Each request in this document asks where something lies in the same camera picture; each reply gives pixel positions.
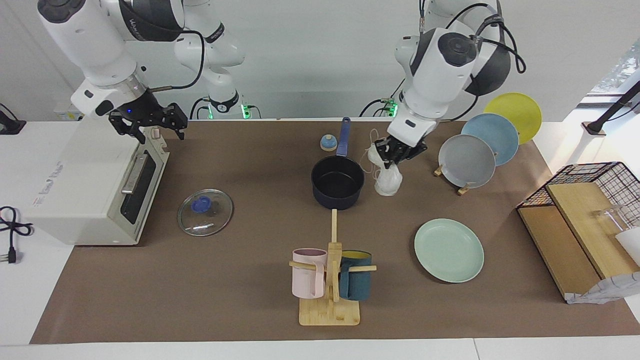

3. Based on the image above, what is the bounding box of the glass lid blue knob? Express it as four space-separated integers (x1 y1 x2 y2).
177 188 234 237

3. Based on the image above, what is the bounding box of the grey plate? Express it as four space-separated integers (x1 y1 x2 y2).
438 134 497 189

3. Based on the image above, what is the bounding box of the wooden plate rack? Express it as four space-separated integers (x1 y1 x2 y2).
433 165 473 197

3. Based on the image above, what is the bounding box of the light blue plate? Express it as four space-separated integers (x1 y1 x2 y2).
461 113 520 167

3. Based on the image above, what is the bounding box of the light green plate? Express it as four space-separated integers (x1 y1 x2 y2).
414 218 485 284

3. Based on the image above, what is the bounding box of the yellow plate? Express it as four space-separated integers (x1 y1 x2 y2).
483 92 543 146

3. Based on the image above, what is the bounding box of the dark blue saucepan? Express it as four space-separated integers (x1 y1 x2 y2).
310 117 365 211

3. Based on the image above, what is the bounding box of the beige toaster oven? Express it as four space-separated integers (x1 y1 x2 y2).
24 116 171 247

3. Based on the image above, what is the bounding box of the dark teal mug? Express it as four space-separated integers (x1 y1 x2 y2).
339 250 373 302

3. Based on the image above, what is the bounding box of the pink mug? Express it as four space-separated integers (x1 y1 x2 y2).
292 248 328 300

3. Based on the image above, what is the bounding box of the brown table mat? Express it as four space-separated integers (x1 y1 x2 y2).
30 119 640 345

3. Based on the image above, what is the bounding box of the wooden mug tree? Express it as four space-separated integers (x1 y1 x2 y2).
288 208 377 327

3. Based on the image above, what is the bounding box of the long wooden shelf board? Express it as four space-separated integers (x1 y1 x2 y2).
517 205 601 301

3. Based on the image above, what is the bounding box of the black pole stand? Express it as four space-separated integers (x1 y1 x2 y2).
581 80 640 136

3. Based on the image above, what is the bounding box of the wide wooden shelf board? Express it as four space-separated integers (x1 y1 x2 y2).
546 182 640 280

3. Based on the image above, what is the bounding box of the clear glass cup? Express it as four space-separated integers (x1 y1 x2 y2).
592 204 632 236

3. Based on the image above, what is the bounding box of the white container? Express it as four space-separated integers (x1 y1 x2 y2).
615 227 640 267

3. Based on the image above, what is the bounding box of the grey patterned cloth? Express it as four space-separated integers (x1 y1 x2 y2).
565 271 640 305

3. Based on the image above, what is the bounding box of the black right base cable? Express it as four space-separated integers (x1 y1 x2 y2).
189 96 211 121

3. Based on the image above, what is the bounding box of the black base cable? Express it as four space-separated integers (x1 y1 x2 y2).
189 96 211 121
359 97 398 118

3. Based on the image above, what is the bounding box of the black left base cable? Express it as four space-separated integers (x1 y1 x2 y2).
359 97 398 118

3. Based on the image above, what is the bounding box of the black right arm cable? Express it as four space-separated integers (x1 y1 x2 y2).
149 29 207 94

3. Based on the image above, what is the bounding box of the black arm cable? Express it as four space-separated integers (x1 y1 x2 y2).
149 29 207 94
419 0 527 123

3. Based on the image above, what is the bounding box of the black clamp mount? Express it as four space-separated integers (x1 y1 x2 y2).
0 102 27 136

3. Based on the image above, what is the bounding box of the black wire basket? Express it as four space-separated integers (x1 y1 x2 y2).
516 161 640 236

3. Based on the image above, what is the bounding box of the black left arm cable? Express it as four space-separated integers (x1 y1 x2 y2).
419 0 527 123

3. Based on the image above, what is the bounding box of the black power cord with plug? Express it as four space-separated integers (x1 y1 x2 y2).
0 205 34 265

